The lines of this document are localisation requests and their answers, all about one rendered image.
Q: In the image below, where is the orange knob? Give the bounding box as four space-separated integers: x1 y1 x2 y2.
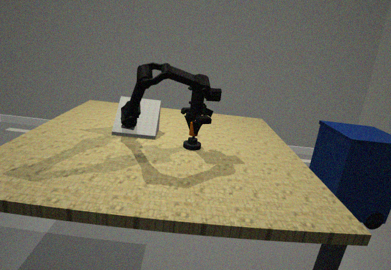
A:
189 122 198 136

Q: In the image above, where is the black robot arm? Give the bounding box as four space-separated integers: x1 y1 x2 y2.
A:
121 63 222 130

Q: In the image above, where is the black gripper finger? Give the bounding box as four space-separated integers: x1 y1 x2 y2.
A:
192 121 203 135
185 116 196 129

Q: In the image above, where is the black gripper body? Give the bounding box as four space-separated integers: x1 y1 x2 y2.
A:
181 100 212 124

